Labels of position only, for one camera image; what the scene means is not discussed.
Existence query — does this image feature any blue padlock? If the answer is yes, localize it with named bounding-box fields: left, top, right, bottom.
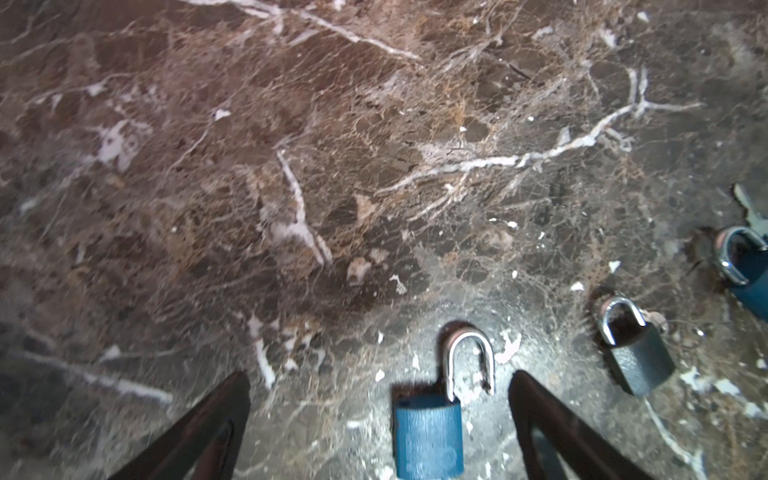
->
left=714, top=226, right=767, bottom=322
left=393, top=323, right=496, bottom=479

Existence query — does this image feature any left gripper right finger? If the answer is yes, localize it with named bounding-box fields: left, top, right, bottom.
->
left=508, top=370, right=650, bottom=479

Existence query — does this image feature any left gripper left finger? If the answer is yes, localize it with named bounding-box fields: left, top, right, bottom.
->
left=111, top=371, right=251, bottom=479

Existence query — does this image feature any black padlock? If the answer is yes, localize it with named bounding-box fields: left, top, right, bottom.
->
left=596, top=295, right=676, bottom=397

